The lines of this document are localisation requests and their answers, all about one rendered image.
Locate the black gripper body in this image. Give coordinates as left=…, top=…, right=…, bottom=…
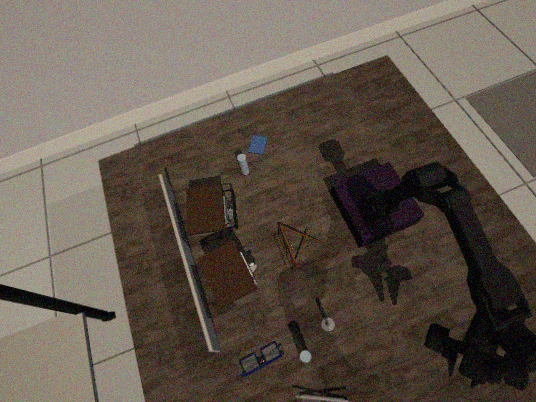
left=424, top=323, right=529, bottom=391

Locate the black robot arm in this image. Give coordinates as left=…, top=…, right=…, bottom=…
left=359, top=161, right=536, bottom=384

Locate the blue flat rectangular block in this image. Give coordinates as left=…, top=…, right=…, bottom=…
left=248, top=135, right=268, bottom=155

